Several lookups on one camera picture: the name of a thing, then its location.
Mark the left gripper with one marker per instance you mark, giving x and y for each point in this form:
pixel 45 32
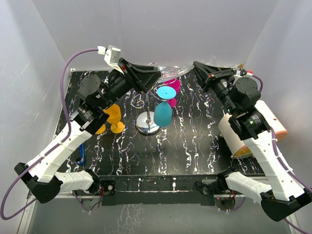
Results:
pixel 142 77

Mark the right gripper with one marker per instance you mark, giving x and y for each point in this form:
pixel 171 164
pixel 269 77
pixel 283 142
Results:
pixel 206 75

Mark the clear wine glass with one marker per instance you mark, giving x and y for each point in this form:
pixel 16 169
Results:
pixel 170 72

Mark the blue wine glass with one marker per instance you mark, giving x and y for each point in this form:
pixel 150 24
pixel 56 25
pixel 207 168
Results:
pixel 163 112

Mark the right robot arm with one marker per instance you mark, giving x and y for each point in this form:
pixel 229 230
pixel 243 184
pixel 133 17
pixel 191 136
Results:
pixel 252 122

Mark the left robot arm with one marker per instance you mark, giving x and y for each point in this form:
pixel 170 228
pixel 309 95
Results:
pixel 41 174

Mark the magenta wine glass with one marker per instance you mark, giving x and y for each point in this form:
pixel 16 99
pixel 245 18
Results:
pixel 175 84

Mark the orange wine glass right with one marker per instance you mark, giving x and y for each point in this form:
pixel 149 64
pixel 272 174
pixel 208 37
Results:
pixel 114 118

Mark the orange wine glass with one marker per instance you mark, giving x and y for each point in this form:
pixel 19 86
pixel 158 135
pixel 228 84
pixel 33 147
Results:
pixel 114 118
pixel 101 129

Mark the chrome wine glass rack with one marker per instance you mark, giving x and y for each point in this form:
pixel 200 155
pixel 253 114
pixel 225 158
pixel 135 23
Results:
pixel 145 121

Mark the orange wine glass left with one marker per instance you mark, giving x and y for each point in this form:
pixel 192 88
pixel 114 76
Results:
pixel 101 129

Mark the blue carabiner clip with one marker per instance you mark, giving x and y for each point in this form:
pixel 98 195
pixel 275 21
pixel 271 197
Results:
pixel 81 159

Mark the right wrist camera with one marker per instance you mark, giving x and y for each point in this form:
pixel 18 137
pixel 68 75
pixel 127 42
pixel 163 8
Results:
pixel 242 73

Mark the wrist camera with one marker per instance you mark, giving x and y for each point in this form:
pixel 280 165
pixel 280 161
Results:
pixel 111 56
pixel 242 73

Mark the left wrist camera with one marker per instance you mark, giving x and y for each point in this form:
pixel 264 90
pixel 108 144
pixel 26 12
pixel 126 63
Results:
pixel 111 56

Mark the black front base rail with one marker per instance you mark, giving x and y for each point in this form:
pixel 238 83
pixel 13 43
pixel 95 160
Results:
pixel 161 189

